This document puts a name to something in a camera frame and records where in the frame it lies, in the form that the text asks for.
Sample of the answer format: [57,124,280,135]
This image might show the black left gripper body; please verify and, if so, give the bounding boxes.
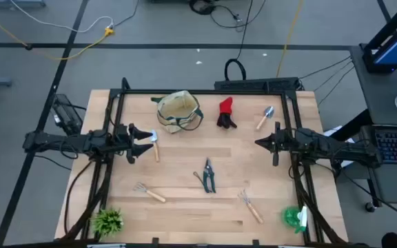
[114,123,136,165]

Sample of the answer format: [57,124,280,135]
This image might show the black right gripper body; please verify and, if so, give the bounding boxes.
[273,121,299,167]

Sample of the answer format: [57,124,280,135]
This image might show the narrow-blade trowel wooden handle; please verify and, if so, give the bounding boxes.
[150,129,161,163]

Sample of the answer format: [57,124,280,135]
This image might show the wide-blade trowel wooden handle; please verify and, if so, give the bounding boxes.
[255,105,275,131]

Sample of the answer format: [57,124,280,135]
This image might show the beige green gardening bag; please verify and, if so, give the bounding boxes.
[150,90,205,134]

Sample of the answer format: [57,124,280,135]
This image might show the hand rake wooden handle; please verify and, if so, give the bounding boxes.
[132,182,167,204]
[237,188,265,225]

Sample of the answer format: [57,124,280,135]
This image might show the red black gardening glove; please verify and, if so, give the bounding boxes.
[216,96,238,130]

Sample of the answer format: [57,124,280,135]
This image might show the green spray bottle white nozzle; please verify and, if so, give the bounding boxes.
[281,205,309,234]

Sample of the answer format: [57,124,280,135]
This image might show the black perforated power box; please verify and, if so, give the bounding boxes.
[214,76,301,92]

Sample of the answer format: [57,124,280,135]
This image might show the black mesh electronics box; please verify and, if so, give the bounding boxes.
[51,93,83,136]

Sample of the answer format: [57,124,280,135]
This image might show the green pruning shears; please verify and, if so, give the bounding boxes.
[193,157,217,194]

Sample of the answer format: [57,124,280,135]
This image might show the small green artificial plant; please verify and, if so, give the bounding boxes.
[90,207,125,238]

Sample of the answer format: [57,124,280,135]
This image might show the grey desk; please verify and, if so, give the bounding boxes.
[349,44,397,207]

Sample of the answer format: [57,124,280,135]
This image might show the grey metal base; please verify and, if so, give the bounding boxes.
[0,0,46,10]

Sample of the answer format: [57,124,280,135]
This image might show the black aluminium table frame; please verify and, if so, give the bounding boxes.
[60,77,347,247]

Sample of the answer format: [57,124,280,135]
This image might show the thin black taut cable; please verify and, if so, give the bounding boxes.
[317,65,356,105]
[300,56,352,80]
[314,61,353,92]

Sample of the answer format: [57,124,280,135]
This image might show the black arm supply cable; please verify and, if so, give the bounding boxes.
[63,158,95,237]

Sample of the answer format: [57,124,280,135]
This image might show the black looped floor cable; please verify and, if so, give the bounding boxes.
[223,0,254,82]

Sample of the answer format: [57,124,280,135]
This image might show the yellow floor cable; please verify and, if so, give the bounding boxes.
[276,0,305,79]

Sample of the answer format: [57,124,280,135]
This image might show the yellow extension cable with plug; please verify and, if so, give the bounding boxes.
[0,5,115,61]

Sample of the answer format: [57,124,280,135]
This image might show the thin black floor cable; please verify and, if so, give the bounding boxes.
[114,0,140,28]

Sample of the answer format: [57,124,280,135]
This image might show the white floor cable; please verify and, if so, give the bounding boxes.
[10,0,114,34]

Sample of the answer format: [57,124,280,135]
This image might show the black tangled cable bundle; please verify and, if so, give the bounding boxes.
[188,0,267,32]

